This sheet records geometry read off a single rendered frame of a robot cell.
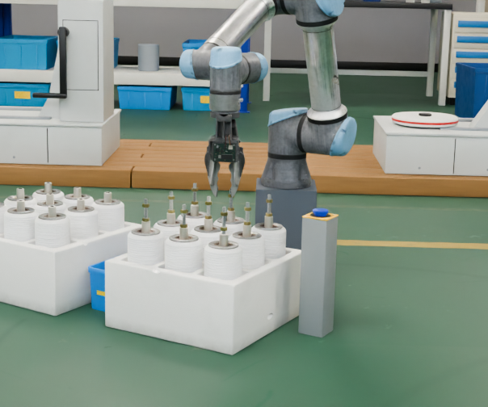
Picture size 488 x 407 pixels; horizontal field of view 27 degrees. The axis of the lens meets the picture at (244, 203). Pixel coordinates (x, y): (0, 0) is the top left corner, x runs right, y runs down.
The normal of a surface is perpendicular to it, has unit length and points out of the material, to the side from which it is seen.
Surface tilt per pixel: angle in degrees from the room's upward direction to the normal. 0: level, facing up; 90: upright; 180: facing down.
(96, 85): 90
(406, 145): 90
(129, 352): 0
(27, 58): 93
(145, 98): 90
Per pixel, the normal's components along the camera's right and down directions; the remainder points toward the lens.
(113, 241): 0.84, 0.14
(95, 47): -0.03, 0.22
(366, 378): 0.02, -0.98
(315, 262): -0.50, 0.18
